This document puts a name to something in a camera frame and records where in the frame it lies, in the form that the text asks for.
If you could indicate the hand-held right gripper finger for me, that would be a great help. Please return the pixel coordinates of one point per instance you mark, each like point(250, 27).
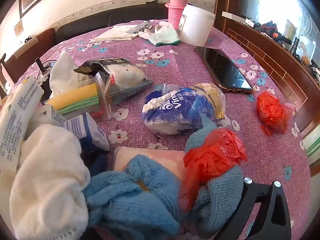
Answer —
point(248, 192)

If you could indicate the grey-blue microfibre cloth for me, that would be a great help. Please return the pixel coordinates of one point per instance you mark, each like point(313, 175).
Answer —
point(220, 200)

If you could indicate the red plastic bag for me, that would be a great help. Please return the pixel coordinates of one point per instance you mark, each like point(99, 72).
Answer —
point(271, 111)
point(210, 160)

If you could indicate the pink towel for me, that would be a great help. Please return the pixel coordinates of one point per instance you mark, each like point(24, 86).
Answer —
point(160, 158)

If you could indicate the blue white tissue pack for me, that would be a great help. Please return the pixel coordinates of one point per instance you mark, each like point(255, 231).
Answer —
point(175, 112)

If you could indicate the light blue fluffy cloth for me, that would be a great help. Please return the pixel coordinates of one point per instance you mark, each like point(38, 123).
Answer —
point(125, 205)

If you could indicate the white towel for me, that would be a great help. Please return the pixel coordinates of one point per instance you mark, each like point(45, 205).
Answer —
point(47, 180)

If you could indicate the lemon print tissue pack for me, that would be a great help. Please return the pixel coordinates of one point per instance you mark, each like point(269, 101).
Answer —
point(17, 120)

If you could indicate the green white striped box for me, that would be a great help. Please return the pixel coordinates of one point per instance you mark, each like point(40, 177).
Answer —
point(312, 147)

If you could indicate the black smartphone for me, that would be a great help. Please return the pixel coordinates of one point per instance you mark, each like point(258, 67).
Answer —
point(222, 68)

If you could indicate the wooden cabinet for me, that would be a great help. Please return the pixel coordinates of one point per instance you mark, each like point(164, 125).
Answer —
point(275, 62)

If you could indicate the black white snack bag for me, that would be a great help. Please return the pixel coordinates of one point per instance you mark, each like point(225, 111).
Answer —
point(125, 75)

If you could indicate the white plastic jar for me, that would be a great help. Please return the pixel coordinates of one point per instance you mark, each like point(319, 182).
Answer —
point(195, 27)

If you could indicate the white flat box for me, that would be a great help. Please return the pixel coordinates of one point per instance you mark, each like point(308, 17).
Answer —
point(233, 16)

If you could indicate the white knit glove green cuff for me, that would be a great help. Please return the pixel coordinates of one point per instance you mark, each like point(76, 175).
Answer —
point(163, 36)

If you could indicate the pink bottle with knitted sleeve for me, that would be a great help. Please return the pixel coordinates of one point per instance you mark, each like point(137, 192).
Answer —
point(175, 12)

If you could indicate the clear bag of coloured sponges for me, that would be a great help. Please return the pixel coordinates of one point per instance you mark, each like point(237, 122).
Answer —
point(77, 100)

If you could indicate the white grey sachet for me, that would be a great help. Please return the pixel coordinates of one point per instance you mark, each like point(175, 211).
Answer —
point(138, 27)

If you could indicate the white paper booklet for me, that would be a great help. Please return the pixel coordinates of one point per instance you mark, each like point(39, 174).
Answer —
point(112, 33)

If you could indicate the white crumpled cloth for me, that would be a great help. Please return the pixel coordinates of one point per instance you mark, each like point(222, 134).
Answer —
point(63, 72)

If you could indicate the black sofa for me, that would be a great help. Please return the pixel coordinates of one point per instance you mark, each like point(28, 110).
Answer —
point(100, 20)

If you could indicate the black charger plug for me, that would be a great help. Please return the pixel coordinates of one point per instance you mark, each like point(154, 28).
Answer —
point(40, 65)

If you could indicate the maroon armchair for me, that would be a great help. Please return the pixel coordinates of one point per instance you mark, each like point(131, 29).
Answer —
point(30, 47)

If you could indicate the small wall plaque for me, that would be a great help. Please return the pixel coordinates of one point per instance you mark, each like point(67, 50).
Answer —
point(18, 28)

